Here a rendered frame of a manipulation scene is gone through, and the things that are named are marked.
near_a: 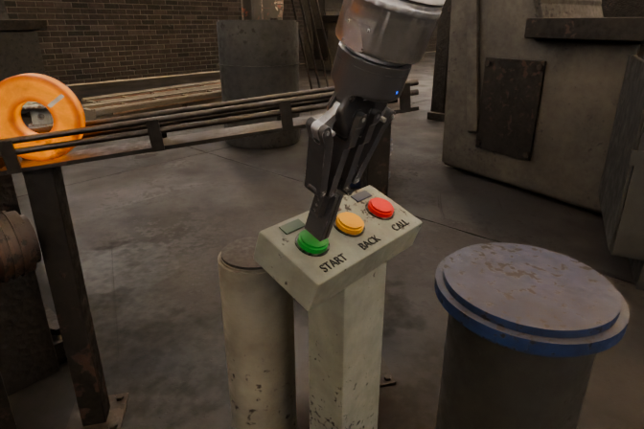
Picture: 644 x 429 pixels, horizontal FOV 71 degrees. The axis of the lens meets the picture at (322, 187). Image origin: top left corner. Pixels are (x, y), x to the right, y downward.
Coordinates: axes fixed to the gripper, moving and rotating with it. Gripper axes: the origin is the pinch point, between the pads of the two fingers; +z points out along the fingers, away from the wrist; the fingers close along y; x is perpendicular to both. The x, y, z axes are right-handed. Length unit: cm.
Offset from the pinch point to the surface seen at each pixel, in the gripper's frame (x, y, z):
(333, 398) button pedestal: 10.5, -2.5, 29.5
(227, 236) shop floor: -85, -67, 100
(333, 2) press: -522, -629, 131
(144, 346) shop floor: -48, -7, 87
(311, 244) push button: 0.7, 1.3, 4.3
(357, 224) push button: 1.2, -7.6, 4.3
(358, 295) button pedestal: 6.3, -5.7, 12.6
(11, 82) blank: -59, 15, 9
